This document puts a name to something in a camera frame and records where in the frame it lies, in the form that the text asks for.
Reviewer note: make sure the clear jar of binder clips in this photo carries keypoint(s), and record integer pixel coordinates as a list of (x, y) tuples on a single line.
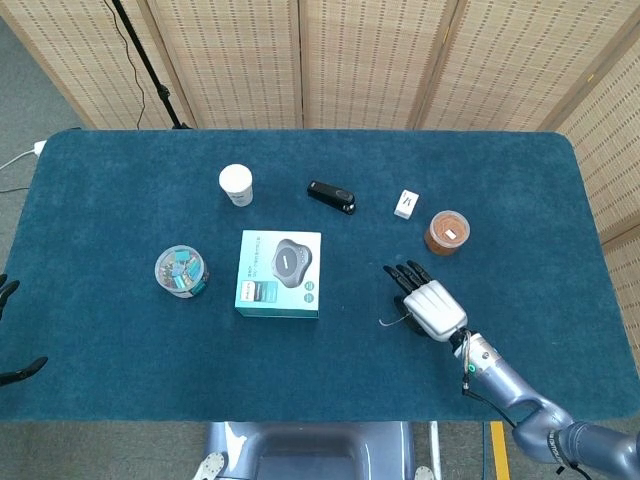
[(180, 270)]

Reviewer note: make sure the white table leg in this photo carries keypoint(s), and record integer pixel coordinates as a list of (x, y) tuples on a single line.
[(434, 450)]

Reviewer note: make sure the bamboo folding screen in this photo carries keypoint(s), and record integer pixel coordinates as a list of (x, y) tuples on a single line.
[(370, 50)]

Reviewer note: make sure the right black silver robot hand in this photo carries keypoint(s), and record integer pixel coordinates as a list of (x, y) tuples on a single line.
[(435, 310)]

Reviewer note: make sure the blue table mat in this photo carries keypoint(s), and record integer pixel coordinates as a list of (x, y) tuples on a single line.
[(300, 370)]

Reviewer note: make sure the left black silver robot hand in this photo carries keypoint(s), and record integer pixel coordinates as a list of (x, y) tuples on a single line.
[(7, 292)]

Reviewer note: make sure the black stapler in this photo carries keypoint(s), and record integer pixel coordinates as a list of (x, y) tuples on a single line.
[(332, 196)]

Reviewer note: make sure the small white box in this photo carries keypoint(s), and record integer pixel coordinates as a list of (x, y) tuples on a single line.
[(405, 204)]

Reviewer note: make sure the silver metal bracket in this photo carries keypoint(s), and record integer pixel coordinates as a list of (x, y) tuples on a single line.
[(424, 473), (210, 466)]

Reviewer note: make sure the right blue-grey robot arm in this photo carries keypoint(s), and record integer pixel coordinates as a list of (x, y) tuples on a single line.
[(500, 375)]

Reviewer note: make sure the teal speaker paper box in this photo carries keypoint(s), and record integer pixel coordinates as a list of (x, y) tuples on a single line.
[(280, 280)]

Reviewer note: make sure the blue-grey robot torso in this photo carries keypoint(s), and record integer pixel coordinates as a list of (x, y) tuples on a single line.
[(310, 450)]

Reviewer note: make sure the white paper cup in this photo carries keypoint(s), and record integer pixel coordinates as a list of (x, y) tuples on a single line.
[(236, 184)]

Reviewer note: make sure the yellow floor tape strip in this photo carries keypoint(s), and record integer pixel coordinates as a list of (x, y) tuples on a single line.
[(500, 450)]

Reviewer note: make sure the black tripod stand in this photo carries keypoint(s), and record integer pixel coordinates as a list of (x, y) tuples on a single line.
[(163, 93)]

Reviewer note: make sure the white power plug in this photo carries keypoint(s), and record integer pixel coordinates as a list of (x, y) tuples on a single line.
[(39, 147)]

